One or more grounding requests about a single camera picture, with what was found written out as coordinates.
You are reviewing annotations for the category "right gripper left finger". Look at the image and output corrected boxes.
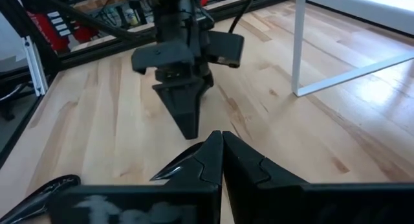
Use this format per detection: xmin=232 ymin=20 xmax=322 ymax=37
xmin=48 ymin=130 xmax=224 ymax=224

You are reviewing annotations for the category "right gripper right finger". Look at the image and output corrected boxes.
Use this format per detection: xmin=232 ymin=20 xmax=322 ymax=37
xmin=222 ymin=130 xmax=414 ymax=224

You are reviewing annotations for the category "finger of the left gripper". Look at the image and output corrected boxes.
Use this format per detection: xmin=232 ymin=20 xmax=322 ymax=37
xmin=131 ymin=42 xmax=195 ymax=139
xmin=186 ymin=32 xmax=245 ymax=139

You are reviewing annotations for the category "black teardrop plate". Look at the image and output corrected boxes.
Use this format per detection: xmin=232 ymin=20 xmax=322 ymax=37
xmin=0 ymin=174 xmax=82 ymax=224
xmin=149 ymin=141 xmax=208 ymax=183

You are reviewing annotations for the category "small bottle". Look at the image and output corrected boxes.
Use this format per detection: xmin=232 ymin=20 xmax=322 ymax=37
xmin=124 ymin=8 xmax=138 ymax=26

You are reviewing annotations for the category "white perforated metal shelf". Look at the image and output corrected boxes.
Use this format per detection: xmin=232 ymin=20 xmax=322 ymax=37
xmin=292 ymin=0 xmax=414 ymax=98

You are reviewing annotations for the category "black panel with white labels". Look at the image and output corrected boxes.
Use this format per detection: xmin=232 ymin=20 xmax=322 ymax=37
xmin=45 ymin=10 xmax=74 ymax=39

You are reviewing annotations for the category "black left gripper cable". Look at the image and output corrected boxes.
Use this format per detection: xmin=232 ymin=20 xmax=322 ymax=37
xmin=228 ymin=0 xmax=257 ymax=34

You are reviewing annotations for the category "silver aluminium bracket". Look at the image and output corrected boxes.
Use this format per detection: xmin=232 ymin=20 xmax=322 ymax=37
xmin=21 ymin=36 xmax=49 ymax=97

